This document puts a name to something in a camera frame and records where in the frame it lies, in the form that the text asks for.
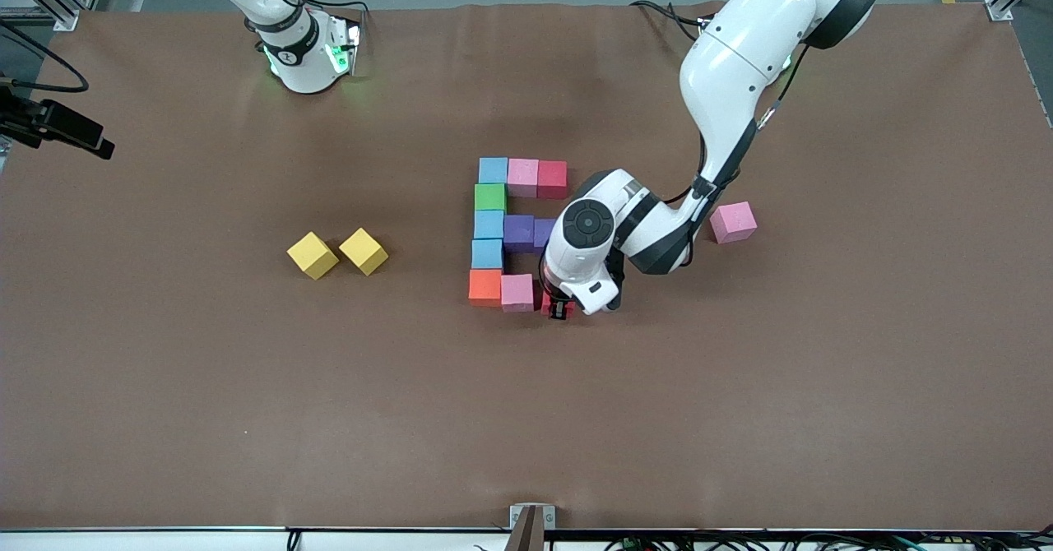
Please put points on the red foam cube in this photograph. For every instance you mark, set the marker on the red foam cube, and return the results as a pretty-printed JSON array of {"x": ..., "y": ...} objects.
[
  {"x": 543, "y": 298},
  {"x": 553, "y": 179}
]

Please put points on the pink foam cube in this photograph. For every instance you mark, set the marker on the pink foam cube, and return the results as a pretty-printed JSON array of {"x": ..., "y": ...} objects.
[
  {"x": 522, "y": 177},
  {"x": 517, "y": 293},
  {"x": 734, "y": 222}
]

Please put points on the purple foam cube with dent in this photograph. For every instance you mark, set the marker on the purple foam cube with dent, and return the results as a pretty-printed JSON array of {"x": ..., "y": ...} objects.
[{"x": 543, "y": 233}]

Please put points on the orange foam cube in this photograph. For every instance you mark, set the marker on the orange foam cube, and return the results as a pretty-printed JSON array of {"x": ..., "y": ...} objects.
[{"x": 485, "y": 286}]

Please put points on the blue foam cube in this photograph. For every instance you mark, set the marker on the blue foam cube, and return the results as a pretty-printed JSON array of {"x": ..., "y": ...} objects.
[
  {"x": 489, "y": 224},
  {"x": 487, "y": 253},
  {"x": 494, "y": 170}
]

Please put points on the green foam cube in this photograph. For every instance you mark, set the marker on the green foam cube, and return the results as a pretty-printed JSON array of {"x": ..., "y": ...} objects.
[{"x": 490, "y": 197}]

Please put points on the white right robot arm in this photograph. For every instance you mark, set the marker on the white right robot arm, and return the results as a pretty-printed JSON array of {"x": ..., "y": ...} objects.
[{"x": 296, "y": 41}]

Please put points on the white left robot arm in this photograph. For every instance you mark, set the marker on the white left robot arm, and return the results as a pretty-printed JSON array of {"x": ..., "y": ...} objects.
[{"x": 740, "y": 57}]

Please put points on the brown table mat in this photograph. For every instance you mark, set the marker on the brown table mat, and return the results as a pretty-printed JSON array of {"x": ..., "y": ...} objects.
[{"x": 526, "y": 419}]

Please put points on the yellow foam cube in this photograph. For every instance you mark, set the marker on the yellow foam cube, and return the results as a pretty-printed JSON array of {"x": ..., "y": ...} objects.
[
  {"x": 363, "y": 251},
  {"x": 313, "y": 255}
]

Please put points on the metal pole bracket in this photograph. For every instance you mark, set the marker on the metal pole bracket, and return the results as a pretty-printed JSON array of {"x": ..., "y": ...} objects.
[{"x": 515, "y": 515}]

